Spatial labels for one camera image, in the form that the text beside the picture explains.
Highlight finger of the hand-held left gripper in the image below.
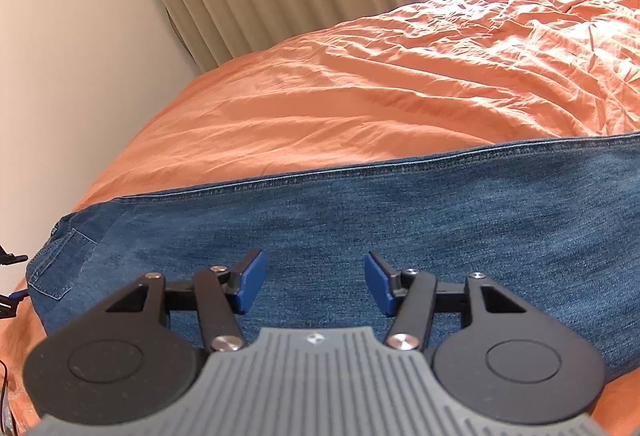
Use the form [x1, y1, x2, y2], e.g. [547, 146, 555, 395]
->
[0, 243, 29, 265]
[0, 291, 26, 318]

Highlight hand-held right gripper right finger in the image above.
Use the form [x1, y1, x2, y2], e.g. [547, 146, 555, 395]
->
[363, 251, 531, 353]

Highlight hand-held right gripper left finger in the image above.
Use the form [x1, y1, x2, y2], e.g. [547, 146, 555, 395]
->
[102, 250, 267, 353]

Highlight orange bed sheet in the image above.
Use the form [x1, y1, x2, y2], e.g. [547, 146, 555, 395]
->
[0, 0, 640, 436]

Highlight blue denim pants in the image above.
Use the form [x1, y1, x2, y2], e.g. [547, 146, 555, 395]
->
[25, 131, 640, 379]

